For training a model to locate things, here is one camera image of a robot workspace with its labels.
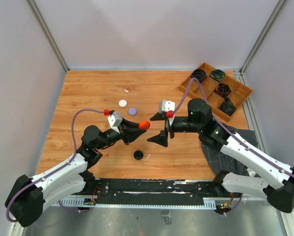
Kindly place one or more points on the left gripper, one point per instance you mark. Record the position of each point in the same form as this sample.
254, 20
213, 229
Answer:
126, 132

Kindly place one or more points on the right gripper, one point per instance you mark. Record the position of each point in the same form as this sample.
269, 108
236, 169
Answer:
162, 137

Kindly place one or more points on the orange earbud case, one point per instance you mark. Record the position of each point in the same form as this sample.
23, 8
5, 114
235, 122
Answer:
144, 125

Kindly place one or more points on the black earbud case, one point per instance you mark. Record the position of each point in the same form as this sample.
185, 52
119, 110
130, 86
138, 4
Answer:
138, 154

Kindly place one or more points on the white earbud case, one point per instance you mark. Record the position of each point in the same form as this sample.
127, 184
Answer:
122, 103

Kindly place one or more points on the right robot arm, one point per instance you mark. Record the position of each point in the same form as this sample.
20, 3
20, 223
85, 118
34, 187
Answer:
275, 181

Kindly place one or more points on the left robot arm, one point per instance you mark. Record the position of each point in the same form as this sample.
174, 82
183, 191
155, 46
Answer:
31, 196

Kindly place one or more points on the dark rolled cloth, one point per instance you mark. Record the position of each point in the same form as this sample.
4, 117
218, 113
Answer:
223, 90
218, 75
227, 107
199, 74

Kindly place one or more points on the grey checked cloth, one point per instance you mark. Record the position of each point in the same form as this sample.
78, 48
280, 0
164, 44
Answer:
219, 161

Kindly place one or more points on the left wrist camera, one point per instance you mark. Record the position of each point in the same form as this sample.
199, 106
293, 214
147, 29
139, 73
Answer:
114, 120

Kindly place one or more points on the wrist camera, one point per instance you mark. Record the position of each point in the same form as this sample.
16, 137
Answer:
114, 120
165, 106

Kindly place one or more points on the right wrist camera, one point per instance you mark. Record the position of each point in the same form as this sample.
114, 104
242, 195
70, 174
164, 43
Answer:
165, 106

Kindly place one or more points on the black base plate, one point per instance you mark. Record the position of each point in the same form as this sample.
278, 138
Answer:
146, 191

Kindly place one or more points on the grey cable duct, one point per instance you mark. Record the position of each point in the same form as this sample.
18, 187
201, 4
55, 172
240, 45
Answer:
86, 204

